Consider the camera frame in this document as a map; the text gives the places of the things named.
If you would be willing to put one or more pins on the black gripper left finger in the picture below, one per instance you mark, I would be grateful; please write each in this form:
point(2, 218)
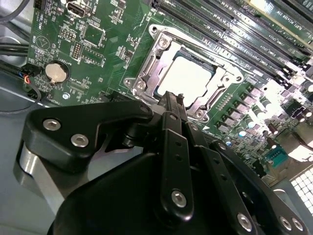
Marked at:
point(174, 171)

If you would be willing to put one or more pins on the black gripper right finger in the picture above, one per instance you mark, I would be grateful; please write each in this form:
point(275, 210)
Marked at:
point(220, 176)

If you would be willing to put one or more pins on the silver CPU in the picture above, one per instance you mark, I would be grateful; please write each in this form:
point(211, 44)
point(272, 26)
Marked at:
point(185, 76)

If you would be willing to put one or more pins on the metal socket cover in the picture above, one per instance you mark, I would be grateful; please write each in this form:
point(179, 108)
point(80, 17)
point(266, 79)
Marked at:
point(160, 71)

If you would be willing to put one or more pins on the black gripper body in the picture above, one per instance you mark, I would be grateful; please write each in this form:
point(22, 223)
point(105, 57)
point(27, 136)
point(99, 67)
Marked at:
point(110, 200)

